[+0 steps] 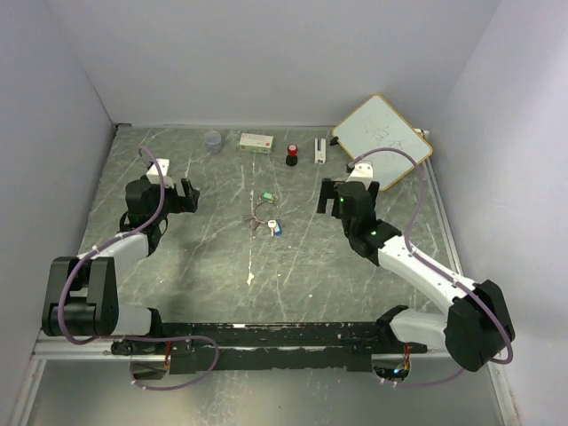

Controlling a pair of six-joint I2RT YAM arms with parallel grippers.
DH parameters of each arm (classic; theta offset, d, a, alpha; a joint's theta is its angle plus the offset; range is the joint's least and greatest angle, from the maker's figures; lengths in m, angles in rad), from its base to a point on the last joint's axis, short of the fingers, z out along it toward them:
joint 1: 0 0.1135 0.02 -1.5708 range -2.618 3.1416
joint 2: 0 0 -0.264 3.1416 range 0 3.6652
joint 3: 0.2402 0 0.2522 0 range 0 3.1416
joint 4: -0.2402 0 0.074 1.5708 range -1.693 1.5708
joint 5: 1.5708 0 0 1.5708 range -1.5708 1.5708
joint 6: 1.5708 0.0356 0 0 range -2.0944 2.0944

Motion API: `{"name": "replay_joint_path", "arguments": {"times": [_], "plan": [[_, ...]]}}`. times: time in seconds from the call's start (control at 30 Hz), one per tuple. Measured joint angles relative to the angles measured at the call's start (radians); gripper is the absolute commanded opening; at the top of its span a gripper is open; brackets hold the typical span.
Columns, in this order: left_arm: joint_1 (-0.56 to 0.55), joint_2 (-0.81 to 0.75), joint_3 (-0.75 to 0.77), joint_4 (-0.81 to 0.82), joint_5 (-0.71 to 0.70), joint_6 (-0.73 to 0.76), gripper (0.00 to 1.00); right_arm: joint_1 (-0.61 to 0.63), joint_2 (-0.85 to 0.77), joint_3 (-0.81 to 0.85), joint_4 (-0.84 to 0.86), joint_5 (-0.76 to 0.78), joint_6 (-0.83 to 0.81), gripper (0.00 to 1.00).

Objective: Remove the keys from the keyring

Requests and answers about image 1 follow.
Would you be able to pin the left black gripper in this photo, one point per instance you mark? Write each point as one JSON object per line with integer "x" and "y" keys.
{"x": 184, "y": 204}

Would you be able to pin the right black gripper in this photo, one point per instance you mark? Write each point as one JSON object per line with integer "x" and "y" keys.
{"x": 328, "y": 191}

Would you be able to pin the silver metal keyring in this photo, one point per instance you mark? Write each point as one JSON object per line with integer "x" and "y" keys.
{"x": 265, "y": 211}

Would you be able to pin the silver key bunch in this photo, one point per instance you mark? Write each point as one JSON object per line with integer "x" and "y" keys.
{"x": 253, "y": 221}

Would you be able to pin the blue capped key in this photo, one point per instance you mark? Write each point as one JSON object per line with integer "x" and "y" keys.
{"x": 278, "y": 228}

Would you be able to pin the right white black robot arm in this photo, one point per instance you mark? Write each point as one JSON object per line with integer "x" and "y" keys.
{"x": 473, "y": 323}

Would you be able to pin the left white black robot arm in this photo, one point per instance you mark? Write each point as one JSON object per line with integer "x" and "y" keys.
{"x": 81, "y": 298}

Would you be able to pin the clear plastic cup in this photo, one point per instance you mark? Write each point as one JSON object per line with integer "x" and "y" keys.
{"x": 213, "y": 141}

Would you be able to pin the red black stamp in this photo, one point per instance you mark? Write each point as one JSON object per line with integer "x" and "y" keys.
{"x": 291, "y": 159}

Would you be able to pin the yellow framed whiteboard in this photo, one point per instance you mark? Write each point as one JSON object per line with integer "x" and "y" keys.
{"x": 376, "y": 124}

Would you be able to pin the white green paper box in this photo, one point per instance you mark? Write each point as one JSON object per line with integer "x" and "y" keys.
{"x": 256, "y": 143}

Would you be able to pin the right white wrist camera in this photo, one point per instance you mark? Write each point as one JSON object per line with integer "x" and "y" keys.
{"x": 362, "y": 172}

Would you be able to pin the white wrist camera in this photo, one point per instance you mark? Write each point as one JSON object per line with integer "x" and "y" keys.
{"x": 160, "y": 170}
{"x": 362, "y": 172}

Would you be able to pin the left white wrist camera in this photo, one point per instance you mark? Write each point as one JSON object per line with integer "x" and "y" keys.
{"x": 160, "y": 170}

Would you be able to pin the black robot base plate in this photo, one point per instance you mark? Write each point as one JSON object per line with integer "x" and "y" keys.
{"x": 317, "y": 345}

